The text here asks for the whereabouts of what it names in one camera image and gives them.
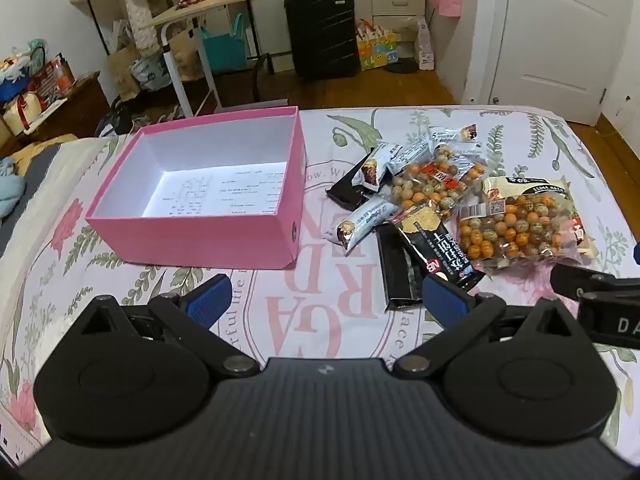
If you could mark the black suitcase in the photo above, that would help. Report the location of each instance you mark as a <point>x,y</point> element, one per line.
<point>322,30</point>

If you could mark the blue bag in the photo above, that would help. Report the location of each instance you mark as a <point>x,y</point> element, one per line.
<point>12,87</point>

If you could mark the pink cardboard box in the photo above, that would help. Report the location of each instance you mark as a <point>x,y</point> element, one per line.
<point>200,240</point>

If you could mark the cream box with red ribbon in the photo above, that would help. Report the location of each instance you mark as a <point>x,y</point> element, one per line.
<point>25,115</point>

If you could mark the white and pink bag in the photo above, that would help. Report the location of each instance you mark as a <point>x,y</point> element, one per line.
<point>425,45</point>

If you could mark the light blue plush toy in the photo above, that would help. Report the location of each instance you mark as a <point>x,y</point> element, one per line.
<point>10,187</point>

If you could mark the black round stand base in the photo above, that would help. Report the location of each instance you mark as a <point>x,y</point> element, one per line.
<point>402,67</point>

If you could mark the long black snack packet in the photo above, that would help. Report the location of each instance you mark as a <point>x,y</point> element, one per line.
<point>397,275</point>

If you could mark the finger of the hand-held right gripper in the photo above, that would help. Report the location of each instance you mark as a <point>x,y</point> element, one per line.
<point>575,277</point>
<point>637,254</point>

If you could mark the colourful cartoon gift bag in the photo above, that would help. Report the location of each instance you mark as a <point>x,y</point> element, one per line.
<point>377,50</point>

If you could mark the white door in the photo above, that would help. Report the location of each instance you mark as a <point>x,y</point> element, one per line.
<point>555,35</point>

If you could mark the black gold print snack packet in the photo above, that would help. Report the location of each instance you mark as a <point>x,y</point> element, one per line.
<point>440,250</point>

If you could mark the wooden nightstand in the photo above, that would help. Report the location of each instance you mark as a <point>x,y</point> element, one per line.
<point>75,110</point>

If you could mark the teal shopping bag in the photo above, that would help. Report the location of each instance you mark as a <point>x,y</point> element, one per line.
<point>222,47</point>

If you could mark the plain black snack packet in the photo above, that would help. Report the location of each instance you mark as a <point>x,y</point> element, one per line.
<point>342,193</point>

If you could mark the red label coated nut bag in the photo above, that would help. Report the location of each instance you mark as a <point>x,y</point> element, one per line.
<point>430,190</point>

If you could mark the yellow pillow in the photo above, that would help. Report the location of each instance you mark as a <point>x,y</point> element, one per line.
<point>40,147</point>

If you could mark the grey blanket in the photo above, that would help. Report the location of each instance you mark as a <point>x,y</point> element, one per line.
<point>25,180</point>

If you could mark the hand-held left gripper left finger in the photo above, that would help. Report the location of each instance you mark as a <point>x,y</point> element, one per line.
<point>207,301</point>

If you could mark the white label coated nut bag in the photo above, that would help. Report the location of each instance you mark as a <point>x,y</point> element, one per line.
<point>520,230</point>

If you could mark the cream lace cloth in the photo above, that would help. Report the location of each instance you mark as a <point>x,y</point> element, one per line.
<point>145,10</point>

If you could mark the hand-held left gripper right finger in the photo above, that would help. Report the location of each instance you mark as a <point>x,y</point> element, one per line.
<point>446,301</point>

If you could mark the black plastic bag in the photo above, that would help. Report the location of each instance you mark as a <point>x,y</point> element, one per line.
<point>115,120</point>

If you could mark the red gift bag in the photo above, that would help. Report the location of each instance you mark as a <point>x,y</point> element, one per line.
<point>52,77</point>

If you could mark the brown paper bag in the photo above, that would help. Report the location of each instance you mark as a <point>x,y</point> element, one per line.
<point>122,70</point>

